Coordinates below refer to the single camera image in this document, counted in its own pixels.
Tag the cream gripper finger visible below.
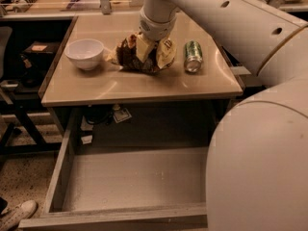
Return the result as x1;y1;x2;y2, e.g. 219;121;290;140
136;33;157;63

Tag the brown sea salt chip bag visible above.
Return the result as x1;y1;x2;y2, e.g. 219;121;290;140
105;33;176;74

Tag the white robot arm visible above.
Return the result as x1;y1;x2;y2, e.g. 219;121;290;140
141;0;308;231

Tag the beige counter cabinet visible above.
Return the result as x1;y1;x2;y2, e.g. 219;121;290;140
38;12;245;137

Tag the grey open drawer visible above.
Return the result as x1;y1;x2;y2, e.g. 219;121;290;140
18;108;210;231

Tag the green soda can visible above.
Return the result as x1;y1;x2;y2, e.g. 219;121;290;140
184;40;203;73

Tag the white ceramic bowl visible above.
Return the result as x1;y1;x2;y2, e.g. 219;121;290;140
64;38;104;70

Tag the black box with label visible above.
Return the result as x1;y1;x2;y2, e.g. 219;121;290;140
23;41;60;65

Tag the white sneaker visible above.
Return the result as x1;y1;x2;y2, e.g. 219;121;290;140
0;200;38;231

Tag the white tag on cable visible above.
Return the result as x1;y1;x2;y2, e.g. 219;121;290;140
113;108;132;123

